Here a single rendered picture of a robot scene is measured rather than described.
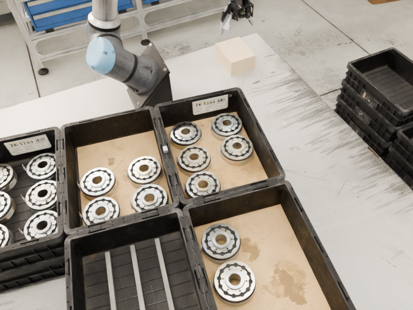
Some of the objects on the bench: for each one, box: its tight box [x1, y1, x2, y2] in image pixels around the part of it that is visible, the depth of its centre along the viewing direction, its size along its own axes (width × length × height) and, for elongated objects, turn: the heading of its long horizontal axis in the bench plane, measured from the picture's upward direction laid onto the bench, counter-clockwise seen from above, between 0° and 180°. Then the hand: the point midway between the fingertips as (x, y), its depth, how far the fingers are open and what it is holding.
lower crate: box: [0, 257, 66, 294], centre depth 115 cm, size 40×30×12 cm
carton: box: [215, 36, 256, 77], centre depth 167 cm, size 16×12×8 cm
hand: (236, 29), depth 156 cm, fingers open, 14 cm apart
